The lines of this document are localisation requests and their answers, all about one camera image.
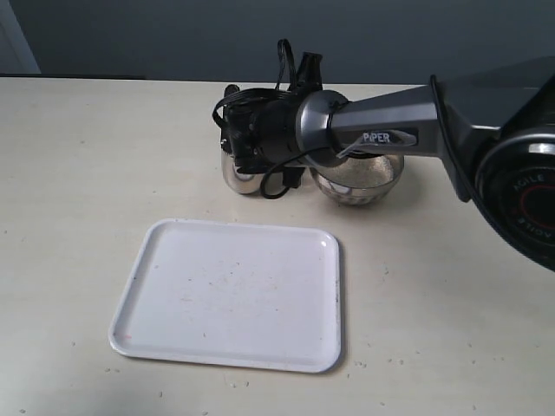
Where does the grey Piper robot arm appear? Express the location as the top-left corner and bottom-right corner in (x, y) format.
(250, 56), (554, 269)

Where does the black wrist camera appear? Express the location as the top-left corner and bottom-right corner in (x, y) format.
(220, 100), (260, 170)

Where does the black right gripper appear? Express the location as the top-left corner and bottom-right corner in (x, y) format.
(255, 93), (321, 167)

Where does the steel bowl of rice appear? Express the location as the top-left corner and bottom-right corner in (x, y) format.
(310, 155), (405, 206)

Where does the white rectangular plastic tray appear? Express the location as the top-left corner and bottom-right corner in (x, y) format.
(108, 218), (342, 374)

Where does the small steel cup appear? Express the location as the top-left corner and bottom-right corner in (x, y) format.
(221, 151), (263, 195)

